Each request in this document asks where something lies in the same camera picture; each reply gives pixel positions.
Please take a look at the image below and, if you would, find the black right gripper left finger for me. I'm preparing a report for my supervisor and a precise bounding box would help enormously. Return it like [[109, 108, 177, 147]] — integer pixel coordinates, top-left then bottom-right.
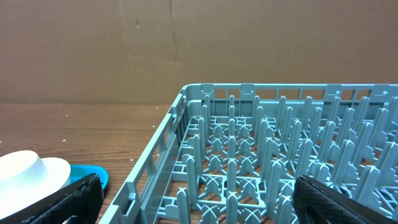
[[1, 173, 104, 224]]

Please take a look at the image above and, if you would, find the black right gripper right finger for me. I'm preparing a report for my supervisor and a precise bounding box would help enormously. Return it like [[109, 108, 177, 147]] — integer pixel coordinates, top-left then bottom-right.
[[292, 175, 397, 224]]

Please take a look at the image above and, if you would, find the white cup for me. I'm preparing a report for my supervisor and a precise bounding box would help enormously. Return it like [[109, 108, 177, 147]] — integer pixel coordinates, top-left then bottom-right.
[[1, 151, 46, 186]]

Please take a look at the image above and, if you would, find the cream white bowl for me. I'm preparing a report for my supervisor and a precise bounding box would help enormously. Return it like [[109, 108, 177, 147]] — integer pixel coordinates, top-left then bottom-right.
[[1, 157, 71, 218]]

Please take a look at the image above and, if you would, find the grey dishwasher rack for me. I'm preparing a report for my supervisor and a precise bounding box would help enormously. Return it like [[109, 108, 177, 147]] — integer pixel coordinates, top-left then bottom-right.
[[101, 83, 397, 223]]

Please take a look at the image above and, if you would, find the teal serving tray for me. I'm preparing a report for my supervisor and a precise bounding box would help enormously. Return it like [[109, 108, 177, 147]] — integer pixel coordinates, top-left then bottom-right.
[[68, 164, 109, 191]]

